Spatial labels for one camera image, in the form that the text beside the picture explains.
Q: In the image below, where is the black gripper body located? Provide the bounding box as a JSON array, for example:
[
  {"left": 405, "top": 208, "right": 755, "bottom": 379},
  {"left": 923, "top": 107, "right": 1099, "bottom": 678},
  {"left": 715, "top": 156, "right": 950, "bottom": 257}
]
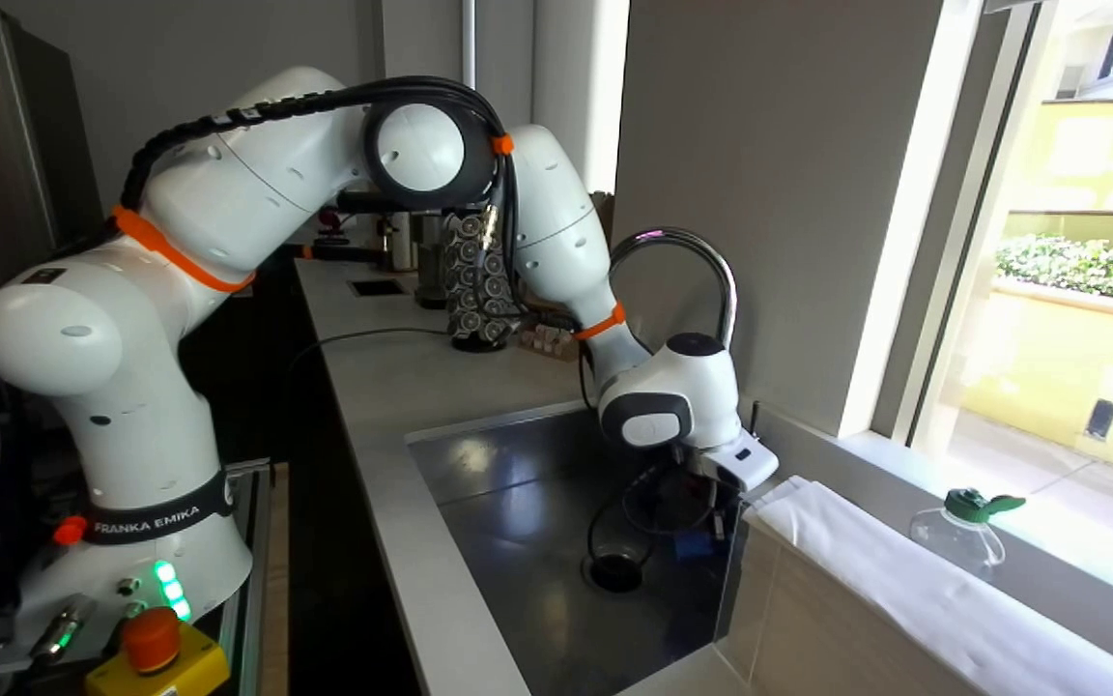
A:
[{"left": 639, "top": 468, "right": 720, "bottom": 534}]

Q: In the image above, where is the blue sponge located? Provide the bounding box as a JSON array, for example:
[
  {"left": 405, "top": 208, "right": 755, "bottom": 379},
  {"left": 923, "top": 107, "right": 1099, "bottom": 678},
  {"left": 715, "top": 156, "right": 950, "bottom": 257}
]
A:
[{"left": 673, "top": 531, "right": 720, "bottom": 561}]

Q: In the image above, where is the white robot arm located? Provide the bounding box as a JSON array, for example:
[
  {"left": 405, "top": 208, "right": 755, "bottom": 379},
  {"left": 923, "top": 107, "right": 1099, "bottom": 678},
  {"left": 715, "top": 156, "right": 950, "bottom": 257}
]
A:
[{"left": 0, "top": 65, "right": 776, "bottom": 678}]

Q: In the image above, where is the stainless steel sink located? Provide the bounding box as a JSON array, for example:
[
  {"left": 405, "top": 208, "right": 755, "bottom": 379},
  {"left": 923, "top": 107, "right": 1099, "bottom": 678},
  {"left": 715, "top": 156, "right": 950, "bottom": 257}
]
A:
[{"left": 411, "top": 408, "right": 739, "bottom": 696}]

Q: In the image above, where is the white folded towel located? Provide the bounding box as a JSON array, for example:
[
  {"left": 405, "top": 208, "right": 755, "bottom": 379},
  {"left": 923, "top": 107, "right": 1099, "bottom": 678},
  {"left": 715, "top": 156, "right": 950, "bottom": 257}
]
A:
[{"left": 749, "top": 477, "right": 1113, "bottom": 696}]

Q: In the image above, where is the chrome gooseneck faucet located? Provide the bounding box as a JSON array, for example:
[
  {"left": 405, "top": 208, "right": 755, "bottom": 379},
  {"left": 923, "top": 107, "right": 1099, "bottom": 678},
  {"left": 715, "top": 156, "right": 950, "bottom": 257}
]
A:
[{"left": 611, "top": 230, "right": 741, "bottom": 351}]

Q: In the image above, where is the patterned black white canister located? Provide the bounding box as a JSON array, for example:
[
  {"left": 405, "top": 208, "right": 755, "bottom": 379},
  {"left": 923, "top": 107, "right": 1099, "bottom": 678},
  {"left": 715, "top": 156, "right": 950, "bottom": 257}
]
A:
[{"left": 442, "top": 213, "right": 523, "bottom": 351}]

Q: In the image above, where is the clear bottle green cap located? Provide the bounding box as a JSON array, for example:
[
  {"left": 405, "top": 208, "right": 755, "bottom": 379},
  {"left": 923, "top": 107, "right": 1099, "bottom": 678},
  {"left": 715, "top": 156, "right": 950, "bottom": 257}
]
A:
[{"left": 910, "top": 488, "right": 1023, "bottom": 582}]

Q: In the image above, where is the yellow emergency stop box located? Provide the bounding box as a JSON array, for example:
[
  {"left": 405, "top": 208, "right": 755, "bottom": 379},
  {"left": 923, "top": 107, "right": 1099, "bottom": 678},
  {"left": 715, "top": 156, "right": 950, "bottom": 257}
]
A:
[{"left": 83, "top": 607, "right": 232, "bottom": 696}]

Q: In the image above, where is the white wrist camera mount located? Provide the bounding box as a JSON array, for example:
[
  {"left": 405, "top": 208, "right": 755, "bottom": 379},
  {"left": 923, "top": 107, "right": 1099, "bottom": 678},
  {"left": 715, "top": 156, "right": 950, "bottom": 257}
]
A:
[{"left": 706, "top": 432, "right": 780, "bottom": 490}]

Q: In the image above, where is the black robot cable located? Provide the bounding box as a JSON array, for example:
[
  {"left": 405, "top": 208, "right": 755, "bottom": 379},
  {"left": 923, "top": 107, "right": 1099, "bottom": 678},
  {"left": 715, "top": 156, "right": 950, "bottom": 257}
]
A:
[{"left": 116, "top": 75, "right": 523, "bottom": 274}]

